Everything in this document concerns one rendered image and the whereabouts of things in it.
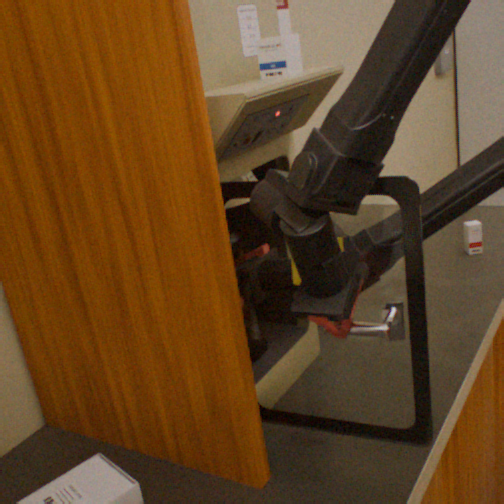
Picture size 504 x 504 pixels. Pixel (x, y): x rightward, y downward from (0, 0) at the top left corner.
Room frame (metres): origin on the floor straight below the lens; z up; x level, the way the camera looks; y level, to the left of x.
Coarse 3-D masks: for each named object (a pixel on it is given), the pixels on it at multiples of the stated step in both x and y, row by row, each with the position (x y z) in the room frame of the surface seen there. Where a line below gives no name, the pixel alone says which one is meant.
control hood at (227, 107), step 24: (312, 72) 0.97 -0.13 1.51; (336, 72) 1.03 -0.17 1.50; (216, 96) 0.82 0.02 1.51; (240, 96) 0.80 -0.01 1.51; (264, 96) 0.84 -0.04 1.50; (288, 96) 0.92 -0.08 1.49; (312, 96) 1.01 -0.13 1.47; (216, 120) 0.82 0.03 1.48; (240, 120) 0.83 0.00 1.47; (216, 144) 0.83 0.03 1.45
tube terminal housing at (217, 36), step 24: (192, 0) 0.93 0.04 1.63; (216, 0) 0.97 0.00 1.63; (240, 0) 1.03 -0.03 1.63; (264, 0) 1.09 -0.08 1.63; (192, 24) 0.92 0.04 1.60; (216, 24) 0.97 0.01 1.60; (264, 24) 1.08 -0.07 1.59; (216, 48) 0.96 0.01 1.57; (240, 48) 1.01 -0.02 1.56; (216, 72) 0.95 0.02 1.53; (240, 72) 1.00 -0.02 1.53; (264, 144) 1.04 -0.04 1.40; (288, 144) 1.10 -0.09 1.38; (240, 168) 0.97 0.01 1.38; (288, 168) 1.13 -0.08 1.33
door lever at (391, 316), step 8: (384, 312) 0.73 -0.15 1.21; (392, 312) 0.73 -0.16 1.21; (384, 320) 0.71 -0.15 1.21; (392, 320) 0.71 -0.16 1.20; (336, 328) 0.72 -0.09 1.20; (352, 328) 0.70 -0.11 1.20; (360, 328) 0.70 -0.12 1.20; (368, 328) 0.70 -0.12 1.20; (376, 328) 0.69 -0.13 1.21; (384, 328) 0.69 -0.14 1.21; (376, 336) 0.69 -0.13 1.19; (384, 336) 0.68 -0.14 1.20
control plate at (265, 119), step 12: (276, 108) 0.91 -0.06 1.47; (288, 108) 0.95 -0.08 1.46; (252, 120) 0.86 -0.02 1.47; (264, 120) 0.90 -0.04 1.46; (276, 120) 0.95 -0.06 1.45; (288, 120) 1.00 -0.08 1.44; (240, 132) 0.86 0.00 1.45; (252, 132) 0.90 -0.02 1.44; (264, 132) 0.94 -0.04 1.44; (276, 132) 0.99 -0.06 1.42; (240, 144) 0.89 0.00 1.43; (252, 144) 0.94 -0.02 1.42; (228, 156) 0.89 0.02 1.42
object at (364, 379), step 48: (240, 192) 0.83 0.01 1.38; (384, 192) 0.73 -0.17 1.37; (240, 240) 0.83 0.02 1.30; (384, 240) 0.73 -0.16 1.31; (240, 288) 0.84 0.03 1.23; (288, 288) 0.80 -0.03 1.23; (384, 288) 0.73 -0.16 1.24; (288, 336) 0.81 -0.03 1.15; (288, 384) 0.81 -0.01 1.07; (336, 384) 0.77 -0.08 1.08; (384, 384) 0.74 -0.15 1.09; (336, 432) 0.78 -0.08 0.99; (384, 432) 0.74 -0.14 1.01; (432, 432) 0.71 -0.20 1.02
